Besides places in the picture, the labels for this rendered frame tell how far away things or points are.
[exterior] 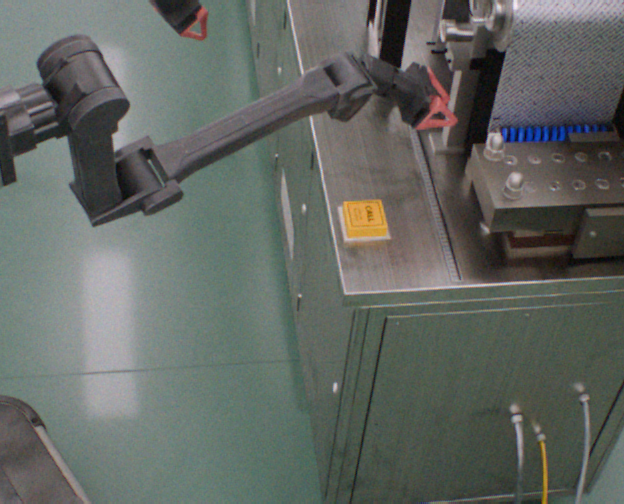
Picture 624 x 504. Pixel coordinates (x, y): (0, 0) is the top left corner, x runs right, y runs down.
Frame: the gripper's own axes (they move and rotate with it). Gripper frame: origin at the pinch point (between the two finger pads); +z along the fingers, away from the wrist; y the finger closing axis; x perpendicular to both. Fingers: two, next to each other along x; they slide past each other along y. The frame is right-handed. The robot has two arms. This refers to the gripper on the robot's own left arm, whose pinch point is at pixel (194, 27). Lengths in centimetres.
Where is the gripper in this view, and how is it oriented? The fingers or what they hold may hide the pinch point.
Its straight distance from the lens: 219.1
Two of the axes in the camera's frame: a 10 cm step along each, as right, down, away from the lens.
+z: 3.4, 3.9, 8.6
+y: -5.8, -6.3, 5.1
